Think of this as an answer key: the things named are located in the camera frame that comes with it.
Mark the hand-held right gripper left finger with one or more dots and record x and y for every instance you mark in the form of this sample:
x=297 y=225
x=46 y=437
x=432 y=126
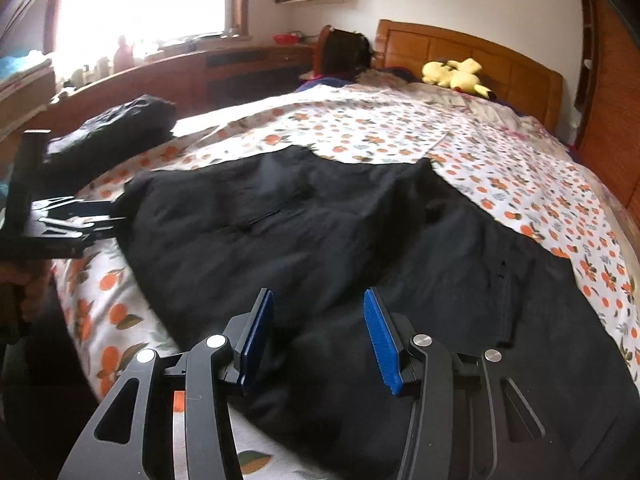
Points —
x=260 y=332

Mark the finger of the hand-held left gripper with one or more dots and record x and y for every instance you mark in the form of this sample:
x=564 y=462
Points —
x=75 y=206
x=95 y=227

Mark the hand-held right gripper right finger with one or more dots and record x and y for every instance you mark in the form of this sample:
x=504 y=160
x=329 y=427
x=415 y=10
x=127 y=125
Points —
x=380 y=340

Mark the black coat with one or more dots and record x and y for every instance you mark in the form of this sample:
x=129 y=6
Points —
x=350 y=240

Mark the person's left hand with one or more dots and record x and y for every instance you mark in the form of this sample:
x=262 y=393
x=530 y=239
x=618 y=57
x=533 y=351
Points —
x=27 y=287

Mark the folded black garment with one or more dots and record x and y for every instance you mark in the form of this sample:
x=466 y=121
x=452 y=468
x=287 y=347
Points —
x=120 y=125

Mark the beige cloth pile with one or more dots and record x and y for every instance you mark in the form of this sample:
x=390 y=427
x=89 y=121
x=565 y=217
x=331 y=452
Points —
x=25 y=90

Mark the teal cloth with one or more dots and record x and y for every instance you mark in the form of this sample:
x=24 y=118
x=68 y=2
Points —
x=10 y=64

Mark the pink bottle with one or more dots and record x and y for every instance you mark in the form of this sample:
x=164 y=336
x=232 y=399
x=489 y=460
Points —
x=123 y=55

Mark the wooden window sill cabinet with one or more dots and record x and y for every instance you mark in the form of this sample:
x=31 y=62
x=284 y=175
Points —
x=200 y=72

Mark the bright window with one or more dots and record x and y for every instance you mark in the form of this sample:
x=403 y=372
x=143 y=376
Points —
x=145 y=0

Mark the orange floral bedsheet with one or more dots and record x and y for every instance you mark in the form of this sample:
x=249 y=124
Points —
x=350 y=120

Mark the blue red cloth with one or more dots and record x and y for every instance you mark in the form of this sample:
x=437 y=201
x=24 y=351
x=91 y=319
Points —
x=320 y=83

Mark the red bowl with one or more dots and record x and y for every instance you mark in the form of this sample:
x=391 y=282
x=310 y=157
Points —
x=286 y=38

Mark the yellow plush toy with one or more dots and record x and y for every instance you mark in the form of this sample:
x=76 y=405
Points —
x=450 y=75

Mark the dark chair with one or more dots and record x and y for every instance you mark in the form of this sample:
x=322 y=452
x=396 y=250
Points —
x=342 y=55

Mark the wooden headboard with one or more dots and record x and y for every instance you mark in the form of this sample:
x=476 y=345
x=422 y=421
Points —
x=510 y=67

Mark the wooden wardrobe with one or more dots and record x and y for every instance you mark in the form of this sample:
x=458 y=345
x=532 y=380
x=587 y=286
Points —
x=615 y=95

